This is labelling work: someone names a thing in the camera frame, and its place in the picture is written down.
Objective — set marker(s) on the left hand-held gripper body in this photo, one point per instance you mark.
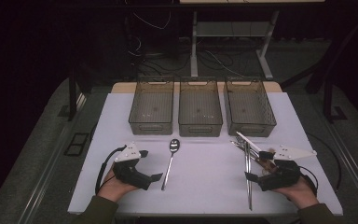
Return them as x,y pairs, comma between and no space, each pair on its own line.
127,154

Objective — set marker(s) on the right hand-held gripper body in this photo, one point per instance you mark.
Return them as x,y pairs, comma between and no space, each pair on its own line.
284,175

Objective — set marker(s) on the metal spoon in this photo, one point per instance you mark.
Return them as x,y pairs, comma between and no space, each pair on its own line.
174,145

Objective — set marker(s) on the clear brown plastic bin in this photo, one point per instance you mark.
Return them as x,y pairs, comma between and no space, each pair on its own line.
200,109
248,105
150,109

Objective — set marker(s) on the person's right hand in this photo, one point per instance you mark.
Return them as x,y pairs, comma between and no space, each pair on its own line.
301,193

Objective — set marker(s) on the person's left hand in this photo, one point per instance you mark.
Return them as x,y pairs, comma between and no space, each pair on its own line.
112,188

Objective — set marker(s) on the white table mat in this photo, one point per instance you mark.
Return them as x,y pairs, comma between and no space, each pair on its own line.
115,130

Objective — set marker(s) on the black metal stand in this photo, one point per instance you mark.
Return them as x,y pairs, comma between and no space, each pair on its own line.
327,102
72,102

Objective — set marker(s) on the white-legged desk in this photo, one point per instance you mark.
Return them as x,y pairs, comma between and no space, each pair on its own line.
230,29

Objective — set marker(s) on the black floor frame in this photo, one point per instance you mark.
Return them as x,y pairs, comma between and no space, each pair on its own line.
76,144

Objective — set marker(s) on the metal floor rail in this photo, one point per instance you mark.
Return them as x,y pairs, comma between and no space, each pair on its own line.
351,165
52,149

